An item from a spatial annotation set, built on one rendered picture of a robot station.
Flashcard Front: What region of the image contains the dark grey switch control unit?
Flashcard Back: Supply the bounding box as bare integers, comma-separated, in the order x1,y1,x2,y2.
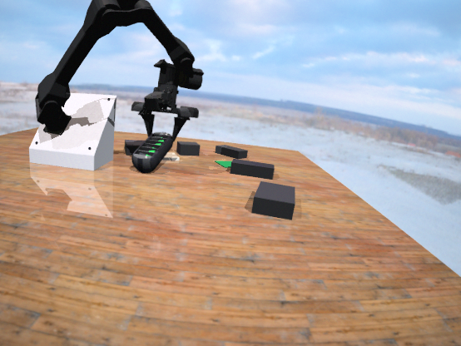
131,131,173,173

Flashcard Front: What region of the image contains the flat green square tile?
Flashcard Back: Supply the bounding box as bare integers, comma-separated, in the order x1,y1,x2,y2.
215,161,232,168

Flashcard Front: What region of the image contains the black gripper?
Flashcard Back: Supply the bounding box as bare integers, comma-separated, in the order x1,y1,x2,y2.
131,84,199,142

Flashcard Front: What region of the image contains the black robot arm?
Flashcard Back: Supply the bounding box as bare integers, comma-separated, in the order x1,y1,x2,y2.
35,0,204,135

